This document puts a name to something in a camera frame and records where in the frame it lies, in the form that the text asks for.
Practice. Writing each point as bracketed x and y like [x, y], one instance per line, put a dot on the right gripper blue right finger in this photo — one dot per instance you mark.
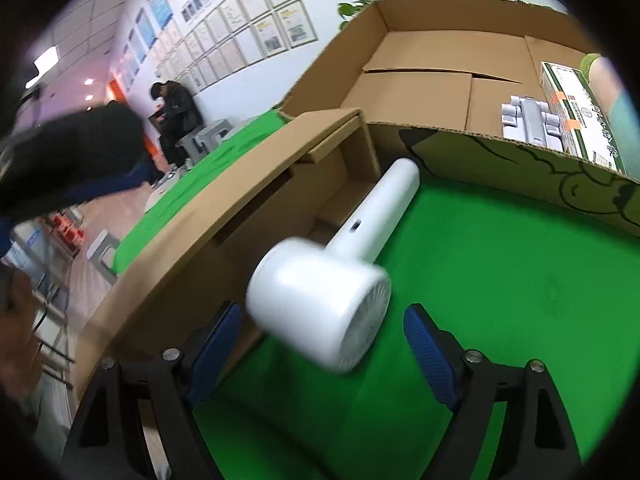
[448, 368]

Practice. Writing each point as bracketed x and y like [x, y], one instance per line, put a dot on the grey plastic stool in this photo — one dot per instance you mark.
[203, 141]

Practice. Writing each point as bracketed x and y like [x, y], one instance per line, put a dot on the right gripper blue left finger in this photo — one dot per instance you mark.
[198, 362]

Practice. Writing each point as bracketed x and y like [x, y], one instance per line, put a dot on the white handheld fan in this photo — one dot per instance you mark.
[328, 302]

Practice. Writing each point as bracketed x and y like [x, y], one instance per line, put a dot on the large open cardboard tray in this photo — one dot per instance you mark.
[431, 77]

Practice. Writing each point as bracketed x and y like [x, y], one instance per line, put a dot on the seated person in black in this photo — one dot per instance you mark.
[178, 117]

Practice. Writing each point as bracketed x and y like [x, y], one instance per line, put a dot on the green table cloth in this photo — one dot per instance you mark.
[514, 277]

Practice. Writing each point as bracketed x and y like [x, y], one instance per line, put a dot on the long narrow cardboard box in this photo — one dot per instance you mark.
[304, 180]

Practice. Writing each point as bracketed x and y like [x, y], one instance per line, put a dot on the operator left hand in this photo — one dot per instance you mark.
[20, 359]

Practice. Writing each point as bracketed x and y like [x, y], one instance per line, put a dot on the green white medicine box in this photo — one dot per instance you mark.
[584, 129]

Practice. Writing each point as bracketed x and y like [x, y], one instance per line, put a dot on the pig plush toy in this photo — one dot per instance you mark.
[616, 102]

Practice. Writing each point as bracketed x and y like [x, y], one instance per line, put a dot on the framed certificate lower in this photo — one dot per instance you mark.
[296, 24]

